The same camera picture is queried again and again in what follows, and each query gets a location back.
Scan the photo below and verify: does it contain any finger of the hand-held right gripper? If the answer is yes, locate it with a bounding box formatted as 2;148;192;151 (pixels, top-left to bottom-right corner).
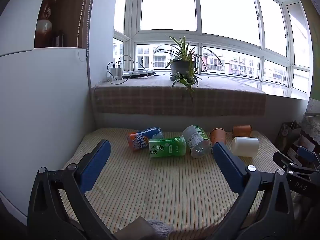
272;151;320;175
297;146;320;166

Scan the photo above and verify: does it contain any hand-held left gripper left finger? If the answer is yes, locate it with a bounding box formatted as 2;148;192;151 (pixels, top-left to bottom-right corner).
27;139;118;240

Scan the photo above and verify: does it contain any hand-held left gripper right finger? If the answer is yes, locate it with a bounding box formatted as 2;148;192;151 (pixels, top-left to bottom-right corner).
212;141;295;240

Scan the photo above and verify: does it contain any white cup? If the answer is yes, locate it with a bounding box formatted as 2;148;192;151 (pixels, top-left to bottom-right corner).
231;136;259;157

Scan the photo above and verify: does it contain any orange cup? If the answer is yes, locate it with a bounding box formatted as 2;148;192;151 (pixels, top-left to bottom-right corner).
209;128;227;146

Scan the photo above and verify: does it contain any brown cup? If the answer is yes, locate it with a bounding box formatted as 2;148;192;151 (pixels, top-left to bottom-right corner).
232;125;252;138

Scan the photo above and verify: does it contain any brown paper bag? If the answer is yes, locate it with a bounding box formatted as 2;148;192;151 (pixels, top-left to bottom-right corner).
274;121;302;153

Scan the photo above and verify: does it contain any white lace cloth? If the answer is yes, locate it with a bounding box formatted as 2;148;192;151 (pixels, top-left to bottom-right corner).
301;97;320;146

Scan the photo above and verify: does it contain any clear bottle with green label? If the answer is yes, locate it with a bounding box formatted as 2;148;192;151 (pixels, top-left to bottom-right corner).
182;125;213;158

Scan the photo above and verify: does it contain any orange and blue drink bottle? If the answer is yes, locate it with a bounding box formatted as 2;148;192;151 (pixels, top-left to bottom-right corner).
127;127;164;152

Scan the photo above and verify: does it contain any green tea bottle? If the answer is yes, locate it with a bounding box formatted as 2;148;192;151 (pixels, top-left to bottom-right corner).
149;136;187;159

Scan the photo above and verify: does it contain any striped mat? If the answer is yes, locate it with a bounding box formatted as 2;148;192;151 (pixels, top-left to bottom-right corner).
60;127;293;233

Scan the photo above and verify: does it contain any brown cloth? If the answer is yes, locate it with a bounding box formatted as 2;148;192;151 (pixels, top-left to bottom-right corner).
112;217;157;240

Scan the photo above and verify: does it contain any plaid cloth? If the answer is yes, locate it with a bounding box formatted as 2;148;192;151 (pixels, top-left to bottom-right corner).
92;75;267;117

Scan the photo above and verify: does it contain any white cabinet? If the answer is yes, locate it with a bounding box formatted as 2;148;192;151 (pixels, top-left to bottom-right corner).
0;0;93;222

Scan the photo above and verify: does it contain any grey knitted cloth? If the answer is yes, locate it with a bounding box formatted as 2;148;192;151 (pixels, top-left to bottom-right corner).
146;219;173;240

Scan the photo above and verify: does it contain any round black and white device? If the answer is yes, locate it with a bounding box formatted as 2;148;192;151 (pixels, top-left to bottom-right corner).
122;69;156;79

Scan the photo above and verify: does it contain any potted spider plant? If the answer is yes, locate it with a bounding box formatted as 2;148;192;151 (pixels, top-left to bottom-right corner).
153;35;224;103

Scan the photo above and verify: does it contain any brown ceramic vase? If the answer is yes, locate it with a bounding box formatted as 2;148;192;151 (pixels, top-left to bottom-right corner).
35;0;57;48

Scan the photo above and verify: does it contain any black cable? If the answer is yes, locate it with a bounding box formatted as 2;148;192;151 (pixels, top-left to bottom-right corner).
107;55;148;85

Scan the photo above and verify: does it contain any white bead cord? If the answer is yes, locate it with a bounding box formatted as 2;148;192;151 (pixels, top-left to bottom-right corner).
76;0;91;62

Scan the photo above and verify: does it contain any white window frame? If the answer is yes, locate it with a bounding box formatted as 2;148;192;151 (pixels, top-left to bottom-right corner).
113;0;313;101

